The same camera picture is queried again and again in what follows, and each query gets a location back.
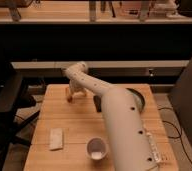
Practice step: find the black office chair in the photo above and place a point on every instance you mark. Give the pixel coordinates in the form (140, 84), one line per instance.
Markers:
(13, 95)

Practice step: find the dark round plate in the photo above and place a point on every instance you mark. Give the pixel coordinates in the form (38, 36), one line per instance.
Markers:
(136, 99)

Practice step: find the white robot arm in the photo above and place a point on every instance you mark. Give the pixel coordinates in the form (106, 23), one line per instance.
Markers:
(128, 139)

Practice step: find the black rectangular block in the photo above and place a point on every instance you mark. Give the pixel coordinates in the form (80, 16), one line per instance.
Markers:
(97, 102)

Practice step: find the white paper cup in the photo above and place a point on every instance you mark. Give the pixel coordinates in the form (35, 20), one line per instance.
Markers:
(96, 149)

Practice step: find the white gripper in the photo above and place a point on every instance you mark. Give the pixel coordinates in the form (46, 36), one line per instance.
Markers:
(73, 88)

